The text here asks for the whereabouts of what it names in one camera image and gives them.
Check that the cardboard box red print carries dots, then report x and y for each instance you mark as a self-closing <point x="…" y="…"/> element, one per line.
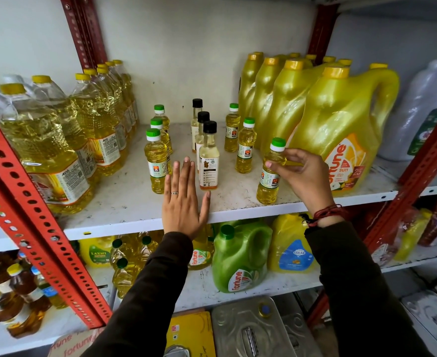
<point x="73" y="343"/>

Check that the yellow oil bottle white label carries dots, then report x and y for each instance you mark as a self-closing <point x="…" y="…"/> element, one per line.
<point x="200" y="256"/>

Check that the yellow jug blue label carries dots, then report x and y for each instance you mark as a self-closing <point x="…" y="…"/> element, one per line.
<point x="291" y="249"/>

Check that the black-cap bottle front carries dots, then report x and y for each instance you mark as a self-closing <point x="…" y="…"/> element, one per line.
<point x="209" y="156"/>

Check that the person's right hand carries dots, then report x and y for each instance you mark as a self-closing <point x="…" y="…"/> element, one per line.
<point x="311" y="182"/>

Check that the yellow jug green label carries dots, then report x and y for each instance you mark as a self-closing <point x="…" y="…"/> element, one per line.
<point x="97" y="252"/>

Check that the dark red rear upright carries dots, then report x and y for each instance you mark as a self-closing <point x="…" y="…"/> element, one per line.
<point x="324" y="29"/>

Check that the row of yellow oil jugs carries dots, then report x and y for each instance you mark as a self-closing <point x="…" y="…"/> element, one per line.
<point x="333" y="118"/>

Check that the silver oil tin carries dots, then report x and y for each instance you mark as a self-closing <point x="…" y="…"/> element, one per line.
<point x="304" y="338"/>
<point x="248" y="330"/>

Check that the red steel rear upright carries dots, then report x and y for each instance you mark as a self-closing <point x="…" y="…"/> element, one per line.
<point x="84" y="29"/>

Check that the cluster of dark oil bottles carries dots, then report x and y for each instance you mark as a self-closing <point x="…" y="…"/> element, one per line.
<point x="14" y="304"/>

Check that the red perforated steel upright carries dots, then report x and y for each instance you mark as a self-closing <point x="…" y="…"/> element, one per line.
<point x="6" y="180"/>
<point x="78" y="314"/>

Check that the black-cap bottle back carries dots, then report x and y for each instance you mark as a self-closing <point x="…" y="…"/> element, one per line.
<point x="197" y="103"/>

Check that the person's left forearm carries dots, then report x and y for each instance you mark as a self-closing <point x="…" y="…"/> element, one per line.
<point x="148" y="301"/>

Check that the translucent white jug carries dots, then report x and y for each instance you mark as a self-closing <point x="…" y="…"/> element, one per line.
<point x="411" y="118"/>

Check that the person's left hand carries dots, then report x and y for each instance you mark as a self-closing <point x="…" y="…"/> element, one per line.
<point x="181" y="211"/>

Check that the green oil jug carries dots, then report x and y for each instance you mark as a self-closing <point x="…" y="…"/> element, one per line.
<point x="237" y="256"/>

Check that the black-cap bottle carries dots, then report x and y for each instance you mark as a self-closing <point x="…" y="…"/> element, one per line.
<point x="197" y="103"/>
<point x="203" y="117"/>
<point x="209" y="156"/>

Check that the row of large clear oil bottles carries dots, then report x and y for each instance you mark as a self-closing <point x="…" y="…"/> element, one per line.
<point x="36" y="144"/>

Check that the person's right forearm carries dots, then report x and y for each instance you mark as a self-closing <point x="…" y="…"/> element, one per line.
<point x="359" y="293"/>

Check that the clear oil bottle dark-green cap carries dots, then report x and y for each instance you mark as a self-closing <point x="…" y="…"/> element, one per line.
<point x="123" y="278"/>
<point x="117" y="244"/>
<point x="146" y="241"/>

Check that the yellow oil tin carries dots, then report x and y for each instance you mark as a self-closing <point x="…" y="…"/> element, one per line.
<point x="192" y="334"/>

